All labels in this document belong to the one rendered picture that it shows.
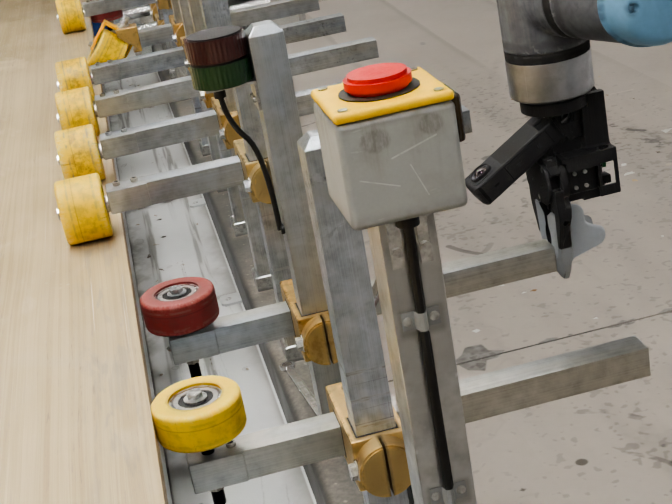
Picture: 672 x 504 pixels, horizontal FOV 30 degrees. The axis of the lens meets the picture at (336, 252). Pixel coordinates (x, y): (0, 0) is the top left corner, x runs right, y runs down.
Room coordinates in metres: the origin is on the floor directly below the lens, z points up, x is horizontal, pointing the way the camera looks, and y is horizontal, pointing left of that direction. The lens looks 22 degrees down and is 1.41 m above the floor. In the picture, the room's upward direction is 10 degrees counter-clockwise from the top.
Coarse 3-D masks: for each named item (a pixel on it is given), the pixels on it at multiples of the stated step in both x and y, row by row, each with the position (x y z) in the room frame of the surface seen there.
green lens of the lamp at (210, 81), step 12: (240, 60) 1.18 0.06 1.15; (192, 72) 1.19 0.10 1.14; (204, 72) 1.18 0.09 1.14; (216, 72) 1.17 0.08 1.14; (228, 72) 1.18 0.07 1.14; (240, 72) 1.18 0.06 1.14; (252, 72) 1.20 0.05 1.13; (204, 84) 1.18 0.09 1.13; (216, 84) 1.18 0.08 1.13; (228, 84) 1.18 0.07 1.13; (240, 84) 1.18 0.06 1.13
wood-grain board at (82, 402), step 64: (0, 64) 2.71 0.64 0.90; (0, 128) 2.13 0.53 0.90; (0, 192) 1.74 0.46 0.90; (0, 256) 1.46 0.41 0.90; (64, 256) 1.42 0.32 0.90; (128, 256) 1.43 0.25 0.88; (0, 320) 1.26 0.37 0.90; (64, 320) 1.22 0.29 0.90; (128, 320) 1.19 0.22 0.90; (0, 384) 1.09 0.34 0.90; (64, 384) 1.07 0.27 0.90; (128, 384) 1.04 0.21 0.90; (0, 448) 0.96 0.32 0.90; (64, 448) 0.94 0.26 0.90; (128, 448) 0.92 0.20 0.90
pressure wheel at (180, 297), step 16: (160, 288) 1.25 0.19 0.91; (176, 288) 1.23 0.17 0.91; (192, 288) 1.24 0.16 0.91; (208, 288) 1.22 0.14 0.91; (144, 304) 1.21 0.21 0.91; (160, 304) 1.20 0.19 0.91; (176, 304) 1.20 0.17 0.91; (192, 304) 1.20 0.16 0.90; (208, 304) 1.21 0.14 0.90; (144, 320) 1.22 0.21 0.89; (160, 320) 1.20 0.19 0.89; (176, 320) 1.19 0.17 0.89; (192, 320) 1.19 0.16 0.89; (208, 320) 1.20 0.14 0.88; (192, 368) 1.23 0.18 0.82
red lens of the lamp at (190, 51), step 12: (240, 36) 1.19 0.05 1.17; (192, 48) 1.18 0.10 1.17; (204, 48) 1.18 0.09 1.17; (216, 48) 1.17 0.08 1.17; (228, 48) 1.18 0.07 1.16; (240, 48) 1.19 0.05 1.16; (192, 60) 1.19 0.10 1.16; (204, 60) 1.18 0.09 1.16; (216, 60) 1.17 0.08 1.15; (228, 60) 1.18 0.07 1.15
